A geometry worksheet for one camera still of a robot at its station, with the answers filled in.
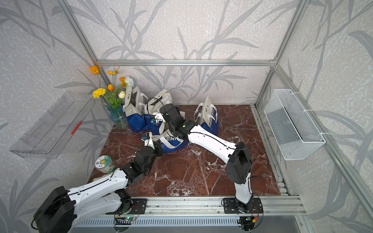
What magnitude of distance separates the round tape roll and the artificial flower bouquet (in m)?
0.33

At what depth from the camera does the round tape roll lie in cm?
81

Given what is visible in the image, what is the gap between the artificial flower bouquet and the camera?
0.86 meters
